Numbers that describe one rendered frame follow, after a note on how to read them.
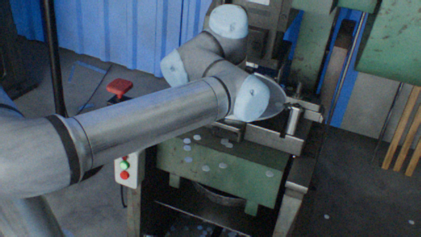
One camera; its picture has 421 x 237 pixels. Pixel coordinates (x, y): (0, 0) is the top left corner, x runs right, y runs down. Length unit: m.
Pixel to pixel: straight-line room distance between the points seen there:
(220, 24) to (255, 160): 0.51
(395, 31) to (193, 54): 0.37
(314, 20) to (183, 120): 0.86
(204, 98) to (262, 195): 0.66
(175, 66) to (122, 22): 2.12
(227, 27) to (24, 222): 0.49
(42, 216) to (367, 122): 2.17
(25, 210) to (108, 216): 1.17
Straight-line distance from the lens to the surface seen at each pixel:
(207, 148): 1.23
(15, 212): 0.75
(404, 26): 0.85
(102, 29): 2.96
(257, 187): 1.26
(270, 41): 1.19
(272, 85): 1.31
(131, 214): 1.47
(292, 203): 1.18
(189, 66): 0.78
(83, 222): 1.90
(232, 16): 0.83
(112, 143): 0.58
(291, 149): 1.26
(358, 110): 2.64
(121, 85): 1.27
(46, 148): 0.54
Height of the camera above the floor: 1.39
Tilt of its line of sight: 33 degrees down
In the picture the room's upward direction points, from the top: 7 degrees clockwise
